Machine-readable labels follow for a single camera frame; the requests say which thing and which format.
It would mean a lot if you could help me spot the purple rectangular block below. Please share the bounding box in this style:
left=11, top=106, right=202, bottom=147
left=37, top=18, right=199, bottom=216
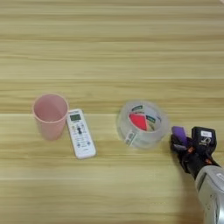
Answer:
left=171, top=125, right=189, bottom=148

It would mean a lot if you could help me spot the pink plastic cup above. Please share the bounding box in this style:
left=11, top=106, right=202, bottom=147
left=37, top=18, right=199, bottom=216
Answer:
left=31, top=93, right=70, bottom=142

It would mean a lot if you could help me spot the red block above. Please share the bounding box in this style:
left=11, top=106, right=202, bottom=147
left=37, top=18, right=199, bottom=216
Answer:
left=128, top=112, right=149, bottom=131

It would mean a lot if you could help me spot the white remote control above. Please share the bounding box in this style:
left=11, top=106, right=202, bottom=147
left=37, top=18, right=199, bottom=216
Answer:
left=66, top=108, right=97, bottom=160

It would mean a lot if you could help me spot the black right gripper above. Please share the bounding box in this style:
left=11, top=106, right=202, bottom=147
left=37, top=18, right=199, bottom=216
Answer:
left=170, top=134, right=221, bottom=180

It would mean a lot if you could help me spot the clear packing tape roll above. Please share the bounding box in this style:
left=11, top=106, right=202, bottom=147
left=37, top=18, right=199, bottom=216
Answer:
left=115, top=100, right=171, bottom=151

